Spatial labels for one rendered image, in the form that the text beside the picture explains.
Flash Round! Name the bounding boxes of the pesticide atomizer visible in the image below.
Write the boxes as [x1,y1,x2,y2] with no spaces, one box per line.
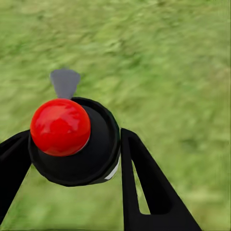
[28,68,121,187]

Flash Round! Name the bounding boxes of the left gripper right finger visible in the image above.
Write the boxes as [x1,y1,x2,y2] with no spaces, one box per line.
[120,128,202,231]

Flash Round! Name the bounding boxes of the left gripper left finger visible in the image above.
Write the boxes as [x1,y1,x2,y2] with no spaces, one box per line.
[0,130,32,225]

